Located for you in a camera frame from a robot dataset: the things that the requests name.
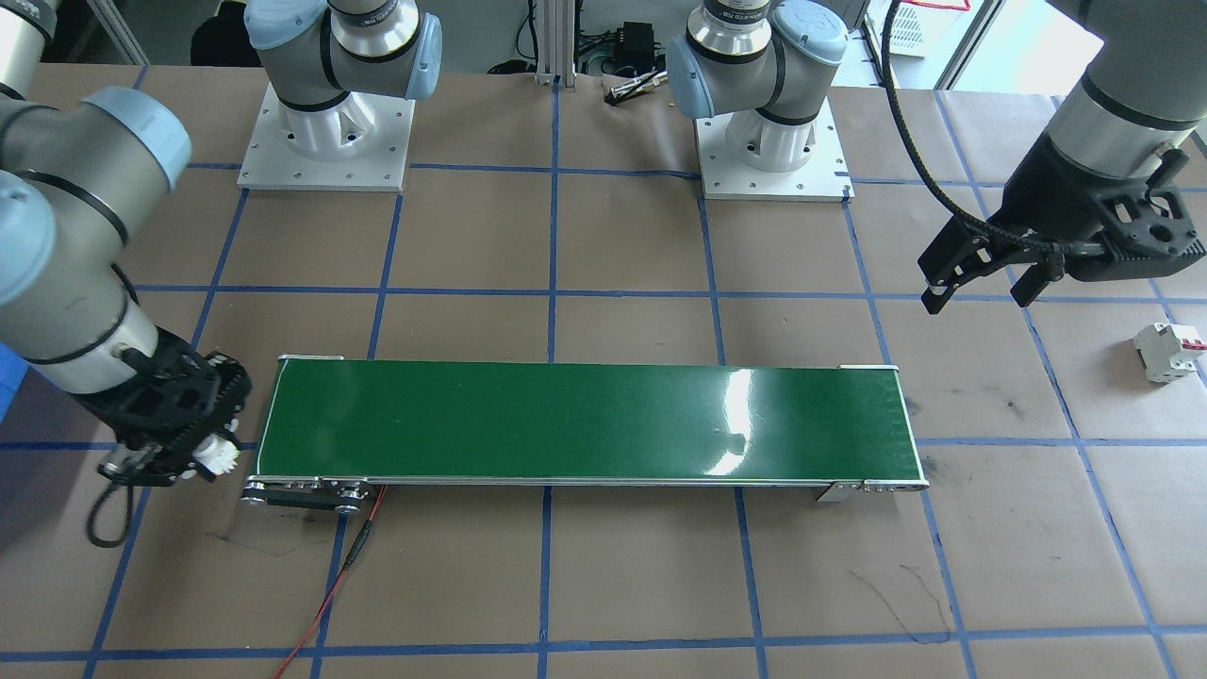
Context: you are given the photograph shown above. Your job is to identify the ribbed black gripper cable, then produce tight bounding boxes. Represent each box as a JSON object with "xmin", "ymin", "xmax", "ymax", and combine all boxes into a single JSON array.
[{"xmin": 882, "ymin": 0, "xmax": 1095, "ymax": 256}]

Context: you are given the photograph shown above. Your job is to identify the green conveyor belt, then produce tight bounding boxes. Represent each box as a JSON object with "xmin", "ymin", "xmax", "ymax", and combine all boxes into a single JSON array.
[{"xmin": 240, "ymin": 354, "xmax": 930, "ymax": 515}]

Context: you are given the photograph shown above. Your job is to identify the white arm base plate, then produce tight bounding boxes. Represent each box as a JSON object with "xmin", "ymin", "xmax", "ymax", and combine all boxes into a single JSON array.
[
  {"xmin": 695, "ymin": 94, "xmax": 854, "ymax": 202},
  {"xmin": 236, "ymin": 83, "xmax": 416, "ymax": 192}
]

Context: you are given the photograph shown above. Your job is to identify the white circuit breaker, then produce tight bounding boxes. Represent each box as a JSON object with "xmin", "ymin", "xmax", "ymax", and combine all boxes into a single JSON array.
[{"xmin": 1132, "ymin": 323, "xmax": 1207, "ymax": 385}]

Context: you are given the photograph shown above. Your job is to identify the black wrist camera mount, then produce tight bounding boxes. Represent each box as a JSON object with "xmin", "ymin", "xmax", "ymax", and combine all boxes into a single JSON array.
[
  {"xmin": 141, "ymin": 351, "xmax": 254, "ymax": 446},
  {"xmin": 1070, "ymin": 146, "xmax": 1207, "ymax": 284}
]

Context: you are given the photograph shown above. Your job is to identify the red and black conveyor wire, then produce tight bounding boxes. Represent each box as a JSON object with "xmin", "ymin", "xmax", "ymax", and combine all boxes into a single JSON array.
[{"xmin": 272, "ymin": 483, "xmax": 388, "ymax": 679}]

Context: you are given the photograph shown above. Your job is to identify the open-front blue plastic bin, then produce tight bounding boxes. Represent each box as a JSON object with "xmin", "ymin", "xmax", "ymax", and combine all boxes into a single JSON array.
[{"xmin": 0, "ymin": 341, "xmax": 29, "ymax": 425}]

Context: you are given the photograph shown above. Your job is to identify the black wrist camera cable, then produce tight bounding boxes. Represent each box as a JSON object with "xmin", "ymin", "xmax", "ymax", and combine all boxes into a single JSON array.
[{"xmin": 87, "ymin": 476, "xmax": 138, "ymax": 550}]

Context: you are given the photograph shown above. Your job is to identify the black power supply box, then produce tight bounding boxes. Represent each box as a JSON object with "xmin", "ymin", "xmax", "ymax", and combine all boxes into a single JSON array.
[{"xmin": 613, "ymin": 21, "xmax": 661, "ymax": 67}]

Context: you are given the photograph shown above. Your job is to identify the green push button white body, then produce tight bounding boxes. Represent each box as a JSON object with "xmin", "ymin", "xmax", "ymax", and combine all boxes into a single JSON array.
[{"xmin": 193, "ymin": 432, "xmax": 240, "ymax": 478}]

